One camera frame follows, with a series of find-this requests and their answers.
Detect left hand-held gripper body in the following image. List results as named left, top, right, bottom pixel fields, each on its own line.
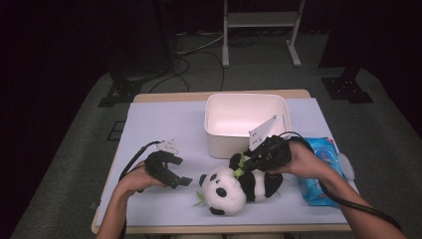
left=144, top=138, right=180, bottom=187

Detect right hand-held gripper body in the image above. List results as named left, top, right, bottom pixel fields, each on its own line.
left=248, top=114, right=293, bottom=173

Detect panda plush toy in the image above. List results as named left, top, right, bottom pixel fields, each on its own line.
left=193, top=152, right=285, bottom=216

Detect white plastic bin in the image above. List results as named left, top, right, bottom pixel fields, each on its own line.
left=203, top=93, right=294, bottom=160

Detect blue wet wipe pack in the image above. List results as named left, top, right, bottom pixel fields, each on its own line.
left=298, top=136, right=349, bottom=208

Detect person's left hand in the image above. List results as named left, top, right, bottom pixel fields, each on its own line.
left=116, top=160, right=166, bottom=197

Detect person's right hand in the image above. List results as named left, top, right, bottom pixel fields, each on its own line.
left=268, top=141, right=324, bottom=180

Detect lavender table mat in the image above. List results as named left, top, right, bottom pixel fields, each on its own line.
left=96, top=98, right=360, bottom=228

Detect black floor grille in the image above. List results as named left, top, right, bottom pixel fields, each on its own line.
left=105, top=120, right=126, bottom=142

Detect wooden table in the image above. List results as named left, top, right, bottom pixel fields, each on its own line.
left=91, top=89, right=360, bottom=236

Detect white round object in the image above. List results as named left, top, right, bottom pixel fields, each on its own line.
left=337, top=152, right=355, bottom=181

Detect black stand base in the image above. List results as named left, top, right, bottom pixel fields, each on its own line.
left=98, top=72, right=144, bottom=109
left=320, top=66, right=374, bottom=105

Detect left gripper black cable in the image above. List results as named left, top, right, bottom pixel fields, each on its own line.
left=117, top=139, right=164, bottom=239

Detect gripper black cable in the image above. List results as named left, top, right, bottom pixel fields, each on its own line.
left=278, top=130, right=404, bottom=234
left=117, top=139, right=164, bottom=239

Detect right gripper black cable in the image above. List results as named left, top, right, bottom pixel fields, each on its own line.
left=278, top=130, right=404, bottom=234

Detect floor cables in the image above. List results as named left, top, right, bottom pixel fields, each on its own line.
left=147, top=30, right=263, bottom=95

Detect white metal stand frame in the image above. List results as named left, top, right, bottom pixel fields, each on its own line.
left=221, top=0, right=307, bottom=69

